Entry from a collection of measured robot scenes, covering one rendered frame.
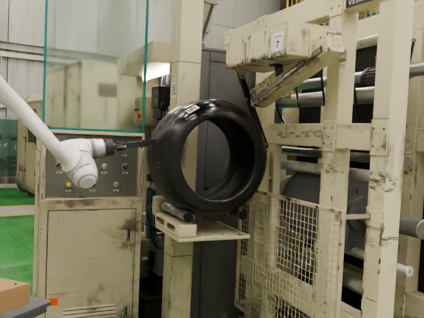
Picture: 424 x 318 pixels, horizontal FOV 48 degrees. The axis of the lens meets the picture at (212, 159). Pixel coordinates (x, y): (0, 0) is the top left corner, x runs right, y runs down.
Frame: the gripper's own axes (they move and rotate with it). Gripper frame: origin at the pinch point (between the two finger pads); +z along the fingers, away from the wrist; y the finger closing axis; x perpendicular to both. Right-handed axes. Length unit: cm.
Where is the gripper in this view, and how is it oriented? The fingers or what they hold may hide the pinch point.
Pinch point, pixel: (148, 142)
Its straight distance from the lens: 221.9
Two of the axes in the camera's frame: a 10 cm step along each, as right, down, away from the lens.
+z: 9.1, -1.2, 3.9
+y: -4.0, -0.7, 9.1
